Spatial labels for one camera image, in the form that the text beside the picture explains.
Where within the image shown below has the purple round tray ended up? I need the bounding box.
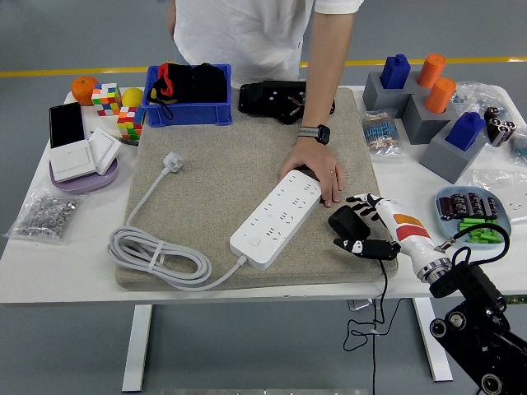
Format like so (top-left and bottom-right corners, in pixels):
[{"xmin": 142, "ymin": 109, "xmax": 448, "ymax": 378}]
[{"xmin": 49, "ymin": 157, "xmax": 120, "ymax": 195}]

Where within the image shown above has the white table leg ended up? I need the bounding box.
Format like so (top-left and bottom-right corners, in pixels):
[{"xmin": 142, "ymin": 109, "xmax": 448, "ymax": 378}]
[
  {"xmin": 413, "ymin": 298, "xmax": 454, "ymax": 383},
  {"xmin": 121, "ymin": 304, "xmax": 154, "ymax": 393}
]

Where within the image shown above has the clear bag of small parts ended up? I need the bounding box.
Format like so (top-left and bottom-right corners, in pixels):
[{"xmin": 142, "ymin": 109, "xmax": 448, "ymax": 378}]
[{"xmin": 450, "ymin": 81, "xmax": 511, "ymax": 120}]

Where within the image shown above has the small white wall switch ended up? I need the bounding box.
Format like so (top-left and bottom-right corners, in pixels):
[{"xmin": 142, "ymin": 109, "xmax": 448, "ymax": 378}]
[{"xmin": 88, "ymin": 127, "xmax": 123, "ymax": 177}]

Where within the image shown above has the white power cord with plug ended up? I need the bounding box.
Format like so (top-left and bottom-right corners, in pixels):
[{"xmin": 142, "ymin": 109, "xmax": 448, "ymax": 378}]
[{"xmin": 107, "ymin": 151, "xmax": 248, "ymax": 293}]

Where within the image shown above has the black red fabric bundle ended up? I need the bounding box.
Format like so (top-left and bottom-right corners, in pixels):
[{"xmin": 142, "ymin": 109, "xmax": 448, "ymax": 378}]
[{"xmin": 147, "ymin": 62, "xmax": 194, "ymax": 120}]

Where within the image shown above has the white wall socket plate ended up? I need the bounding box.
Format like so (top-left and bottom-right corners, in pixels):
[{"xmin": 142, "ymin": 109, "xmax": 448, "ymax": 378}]
[{"xmin": 496, "ymin": 191, "xmax": 527, "ymax": 225}]

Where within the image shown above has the empty clear plastic bag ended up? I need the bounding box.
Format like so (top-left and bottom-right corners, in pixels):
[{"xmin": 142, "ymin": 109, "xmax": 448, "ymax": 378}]
[{"xmin": 471, "ymin": 169, "xmax": 527, "ymax": 198}]

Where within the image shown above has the multicoloured puzzle cube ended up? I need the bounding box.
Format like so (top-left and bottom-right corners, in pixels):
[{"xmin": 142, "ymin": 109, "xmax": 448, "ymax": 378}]
[
  {"xmin": 116, "ymin": 105, "xmax": 147, "ymax": 142},
  {"xmin": 91, "ymin": 82, "xmax": 124, "ymax": 118}
]

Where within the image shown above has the blue plastic bin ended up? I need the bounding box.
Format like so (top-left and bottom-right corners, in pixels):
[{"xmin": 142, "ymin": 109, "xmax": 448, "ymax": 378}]
[{"xmin": 142, "ymin": 63, "xmax": 233, "ymax": 128}]

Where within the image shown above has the black smartphone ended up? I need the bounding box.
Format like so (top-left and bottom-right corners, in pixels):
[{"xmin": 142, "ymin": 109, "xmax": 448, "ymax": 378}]
[{"xmin": 48, "ymin": 101, "xmax": 86, "ymax": 150}]

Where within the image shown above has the orange fruit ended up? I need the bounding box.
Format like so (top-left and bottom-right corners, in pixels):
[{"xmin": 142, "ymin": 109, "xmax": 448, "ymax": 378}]
[{"xmin": 70, "ymin": 76, "xmax": 100, "ymax": 106}]

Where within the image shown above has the black cylinder cells bundle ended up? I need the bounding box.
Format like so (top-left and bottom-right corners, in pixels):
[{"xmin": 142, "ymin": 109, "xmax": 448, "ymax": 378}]
[{"xmin": 483, "ymin": 105, "xmax": 518, "ymax": 148}]

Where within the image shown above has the person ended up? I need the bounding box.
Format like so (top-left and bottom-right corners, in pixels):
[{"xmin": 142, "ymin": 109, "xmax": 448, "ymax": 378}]
[{"xmin": 166, "ymin": 0, "xmax": 366, "ymax": 90}]

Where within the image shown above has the bag of metal nuts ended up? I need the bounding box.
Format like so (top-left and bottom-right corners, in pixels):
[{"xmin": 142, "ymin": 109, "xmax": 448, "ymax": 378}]
[{"xmin": 2, "ymin": 188, "xmax": 82, "ymax": 246}]

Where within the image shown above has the black smartwatch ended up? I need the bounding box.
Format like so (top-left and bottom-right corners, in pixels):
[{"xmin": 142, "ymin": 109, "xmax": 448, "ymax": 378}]
[{"xmin": 296, "ymin": 124, "xmax": 332, "ymax": 146}]

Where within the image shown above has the dark brown capacitors row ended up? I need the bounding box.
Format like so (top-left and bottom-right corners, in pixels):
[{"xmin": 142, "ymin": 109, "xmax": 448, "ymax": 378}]
[{"xmin": 437, "ymin": 192, "xmax": 500, "ymax": 222}]

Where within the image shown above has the grey block holder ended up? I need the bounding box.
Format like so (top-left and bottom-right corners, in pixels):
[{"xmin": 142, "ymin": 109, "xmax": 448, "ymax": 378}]
[
  {"xmin": 419, "ymin": 127, "xmax": 490, "ymax": 184},
  {"xmin": 401, "ymin": 93, "xmax": 459, "ymax": 146},
  {"xmin": 362, "ymin": 72, "xmax": 429, "ymax": 119}
]

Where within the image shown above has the blue bottle-shaped block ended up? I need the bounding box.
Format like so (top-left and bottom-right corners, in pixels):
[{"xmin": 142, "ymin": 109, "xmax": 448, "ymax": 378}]
[
  {"xmin": 445, "ymin": 111, "xmax": 487, "ymax": 152},
  {"xmin": 380, "ymin": 53, "xmax": 411, "ymax": 91}
]

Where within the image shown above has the black electronic device housing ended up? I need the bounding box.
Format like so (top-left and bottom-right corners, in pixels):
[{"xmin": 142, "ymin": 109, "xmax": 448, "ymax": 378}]
[{"xmin": 237, "ymin": 80, "xmax": 336, "ymax": 125}]

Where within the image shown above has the light blue dish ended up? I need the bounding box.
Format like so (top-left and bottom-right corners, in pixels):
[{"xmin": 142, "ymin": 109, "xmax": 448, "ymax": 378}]
[{"xmin": 435, "ymin": 185, "xmax": 513, "ymax": 248}]

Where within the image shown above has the grey-brown mat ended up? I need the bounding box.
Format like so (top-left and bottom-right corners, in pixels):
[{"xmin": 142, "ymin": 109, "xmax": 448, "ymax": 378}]
[{"xmin": 114, "ymin": 86, "xmax": 399, "ymax": 292}]

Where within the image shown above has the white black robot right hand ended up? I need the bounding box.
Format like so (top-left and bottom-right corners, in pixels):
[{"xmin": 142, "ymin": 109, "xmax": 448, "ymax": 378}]
[{"xmin": 333, "ymin": 192, "xmax": 444, "ymax": 275}]

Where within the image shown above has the bag of striped resistors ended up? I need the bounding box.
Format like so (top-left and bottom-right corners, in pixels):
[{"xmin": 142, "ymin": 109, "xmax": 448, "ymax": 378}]
[{"xmin": 360, "ymin": 108, "xmax": 407, "ymax": 157}]

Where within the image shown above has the bag of blue components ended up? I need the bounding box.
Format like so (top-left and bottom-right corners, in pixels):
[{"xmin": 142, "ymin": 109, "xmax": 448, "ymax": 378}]
[{"xmin": 508, "ymin": 125, "xmax": 527, "ymax": 165}]

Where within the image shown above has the orange cylinder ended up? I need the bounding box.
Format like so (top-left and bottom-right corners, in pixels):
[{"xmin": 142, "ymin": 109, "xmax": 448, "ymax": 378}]
[
  {"xmin": 416, "ymin": 53, "xmax": 447, "ymax": 89},
  {"xmin": 424, "ymin": 77, "xmax": 457, "ymax": 114}
]

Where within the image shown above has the black hanging cable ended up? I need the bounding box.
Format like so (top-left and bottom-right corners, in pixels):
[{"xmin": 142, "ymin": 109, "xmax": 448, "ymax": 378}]
[{"xmin": 370, "ymin": 299, "xmax": 378, "ymax": 395}]

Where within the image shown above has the person's left hand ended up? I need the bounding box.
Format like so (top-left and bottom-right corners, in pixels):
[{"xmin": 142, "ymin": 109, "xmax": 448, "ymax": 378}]
[{"xmin": 278, "ymin": 137, "xmax": 345, "ymax": 209}]

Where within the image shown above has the yellow lemon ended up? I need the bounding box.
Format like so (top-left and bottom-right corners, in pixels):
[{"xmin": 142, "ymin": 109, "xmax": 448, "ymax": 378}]
[{"xmin": 121, "ymin": 87, "xmax": 145, "ymax": 109}]

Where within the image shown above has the large white wall switch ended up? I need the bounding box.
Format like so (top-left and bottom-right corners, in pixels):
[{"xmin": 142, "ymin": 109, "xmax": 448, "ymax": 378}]
[{"xmin": 49, "ymin": 139, "xmax": 96, "ymax": 184}]

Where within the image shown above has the white power strip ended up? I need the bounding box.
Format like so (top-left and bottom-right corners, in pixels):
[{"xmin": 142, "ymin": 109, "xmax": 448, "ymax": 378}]
[{"xmin": 228, "ymin": 169, "xmax": 326, "ymax": 272}]

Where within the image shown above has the green cylinders pile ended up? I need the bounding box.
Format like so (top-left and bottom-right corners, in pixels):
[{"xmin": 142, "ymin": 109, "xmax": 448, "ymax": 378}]
[{"xmin": 457, "ymin": 217, "xmax": 503, "ymax": 244}]

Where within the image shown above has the black plug with cord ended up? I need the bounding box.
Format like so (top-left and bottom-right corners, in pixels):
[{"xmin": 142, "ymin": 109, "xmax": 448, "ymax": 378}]
[{"xmin": 328, "ymin": 204, "xmax": 407, "ymax": 352}]

